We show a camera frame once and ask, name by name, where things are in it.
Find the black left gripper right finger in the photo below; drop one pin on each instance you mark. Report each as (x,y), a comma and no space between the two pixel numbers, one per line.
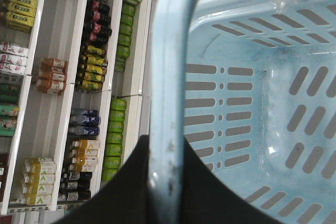
(205,199)

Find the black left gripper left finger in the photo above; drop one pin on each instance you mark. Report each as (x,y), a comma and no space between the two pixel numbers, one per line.
(125,198)

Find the white supermarket shelf unit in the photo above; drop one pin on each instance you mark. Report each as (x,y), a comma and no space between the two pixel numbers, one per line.
(42,128)

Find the light blue plastic basket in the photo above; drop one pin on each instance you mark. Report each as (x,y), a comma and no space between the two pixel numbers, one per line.
(250,84)

